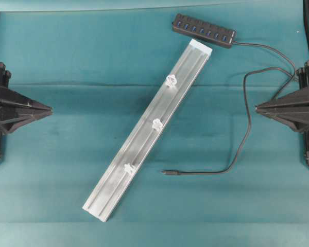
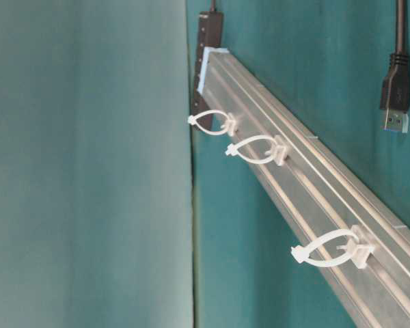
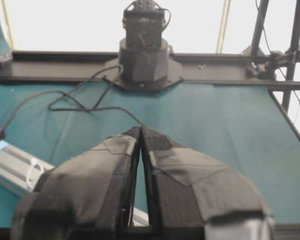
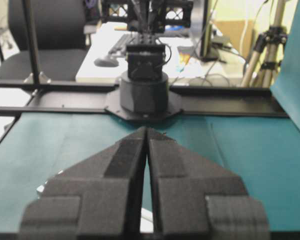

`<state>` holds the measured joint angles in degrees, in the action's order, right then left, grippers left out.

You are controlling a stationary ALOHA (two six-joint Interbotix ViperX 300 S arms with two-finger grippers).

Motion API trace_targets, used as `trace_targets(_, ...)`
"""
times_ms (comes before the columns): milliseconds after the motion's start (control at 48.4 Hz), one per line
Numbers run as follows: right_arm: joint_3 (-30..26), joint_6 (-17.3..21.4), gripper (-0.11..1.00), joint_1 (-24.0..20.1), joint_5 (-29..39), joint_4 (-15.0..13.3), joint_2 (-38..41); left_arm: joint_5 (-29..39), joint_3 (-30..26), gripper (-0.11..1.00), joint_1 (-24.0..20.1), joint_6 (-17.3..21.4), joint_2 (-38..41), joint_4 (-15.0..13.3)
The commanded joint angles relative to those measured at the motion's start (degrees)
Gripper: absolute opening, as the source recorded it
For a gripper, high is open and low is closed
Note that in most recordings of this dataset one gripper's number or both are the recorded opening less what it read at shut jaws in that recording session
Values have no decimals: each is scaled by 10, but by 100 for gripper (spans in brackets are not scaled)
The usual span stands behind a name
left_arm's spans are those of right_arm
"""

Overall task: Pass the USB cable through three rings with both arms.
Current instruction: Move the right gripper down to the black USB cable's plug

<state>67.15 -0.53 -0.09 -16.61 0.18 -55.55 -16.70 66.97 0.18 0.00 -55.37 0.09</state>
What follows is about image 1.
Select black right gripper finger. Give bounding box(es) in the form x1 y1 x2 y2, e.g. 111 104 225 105
256 107 309 132
256 86 309 110

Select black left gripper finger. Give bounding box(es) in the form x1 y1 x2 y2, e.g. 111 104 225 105
0 109 52 134
0 86 52 113

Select black USB cable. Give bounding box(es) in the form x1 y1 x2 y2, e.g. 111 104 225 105
161 42 298 177

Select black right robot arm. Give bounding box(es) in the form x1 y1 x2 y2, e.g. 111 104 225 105
256 61 309 166

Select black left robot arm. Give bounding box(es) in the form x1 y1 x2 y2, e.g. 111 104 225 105
0 62 53 158

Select black USB hub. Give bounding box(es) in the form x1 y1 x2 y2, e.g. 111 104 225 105
172 13 236 48

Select aluminium profile rail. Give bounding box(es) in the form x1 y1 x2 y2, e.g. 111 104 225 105
82 39 212 222

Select white zip tie ring far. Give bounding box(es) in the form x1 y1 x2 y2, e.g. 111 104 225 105
165 75 177 88

